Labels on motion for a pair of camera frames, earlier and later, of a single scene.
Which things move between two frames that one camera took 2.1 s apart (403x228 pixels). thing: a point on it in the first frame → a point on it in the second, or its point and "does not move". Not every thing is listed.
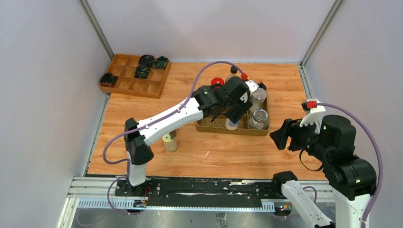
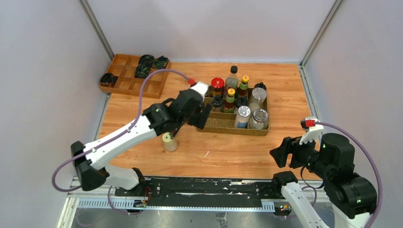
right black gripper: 291,127 → 280,154
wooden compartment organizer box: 123,66 does not move
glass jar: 259,119 does not move
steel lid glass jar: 258,95 does not move
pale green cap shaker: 170,144 does not move
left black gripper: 243,104 → 202,118
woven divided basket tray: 217,125 does not move
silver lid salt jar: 230,125 → 242,119
